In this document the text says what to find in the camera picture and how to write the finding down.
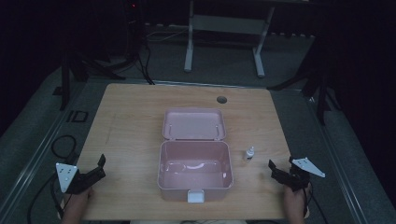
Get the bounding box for black floor cables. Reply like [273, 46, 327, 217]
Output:
[135, 40, 156, 86]

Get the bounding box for black metal stand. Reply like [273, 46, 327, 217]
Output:
[52, 46, 127, 112]
[266, 36, 335, 126]

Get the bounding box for pink storage box with lid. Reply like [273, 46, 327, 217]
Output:
[156, 106, 234, 204]

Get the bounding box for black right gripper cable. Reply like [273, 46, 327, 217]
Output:
[302, 186, 330, 224]

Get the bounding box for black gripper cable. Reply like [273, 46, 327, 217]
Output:
[302, 186, 330, 224]
[26, 134, 78, 224]

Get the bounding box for white metal desk frame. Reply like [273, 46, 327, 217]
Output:
[183, 0, 276, 78]

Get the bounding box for small white bottle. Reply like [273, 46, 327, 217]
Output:
[244, 146, 256, 162]

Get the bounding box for person's left hand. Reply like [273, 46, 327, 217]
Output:
[61, 187, 95, 213]

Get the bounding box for person's right hand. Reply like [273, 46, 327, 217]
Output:
[282, 184, 313, 214]

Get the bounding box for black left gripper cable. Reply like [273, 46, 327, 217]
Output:
[26, 134, 78, 224]

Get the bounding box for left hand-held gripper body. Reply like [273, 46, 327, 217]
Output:
[55, 162, 98, 196]

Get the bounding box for white floor cable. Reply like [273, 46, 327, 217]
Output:
[145, 27, 190, 43]

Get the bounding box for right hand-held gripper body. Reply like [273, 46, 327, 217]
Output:
[281, 156, 327, 192]

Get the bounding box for black rectangular floor frame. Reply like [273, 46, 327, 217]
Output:
[65, 109, 90, 123]

